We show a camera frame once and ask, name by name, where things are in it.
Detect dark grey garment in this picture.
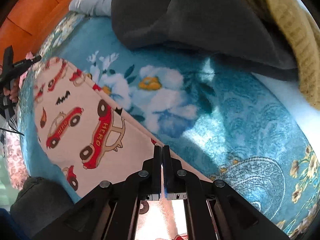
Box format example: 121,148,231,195
110,0,300,82

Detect thin black cable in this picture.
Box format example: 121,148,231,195
0,119,25,137

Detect teal floral blanket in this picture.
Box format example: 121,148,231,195
17,11,320,238

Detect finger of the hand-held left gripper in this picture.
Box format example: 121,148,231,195
11,56,42,71
3,45,13,68

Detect person's dark grey clothing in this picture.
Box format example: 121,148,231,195
10,176,75,239

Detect blue floral duvet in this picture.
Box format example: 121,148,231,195
68,0,320,145

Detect car print pants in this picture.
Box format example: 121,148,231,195
32,57,215,240

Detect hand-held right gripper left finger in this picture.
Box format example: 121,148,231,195
32,146,161,240

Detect green knitted sweater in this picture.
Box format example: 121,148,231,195
231,0,320,110

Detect person's left hand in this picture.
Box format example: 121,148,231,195
2,78,20,103

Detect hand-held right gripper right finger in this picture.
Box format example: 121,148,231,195
162,146,290,240

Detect wooden headboard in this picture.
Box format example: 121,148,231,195
0,0,105,65

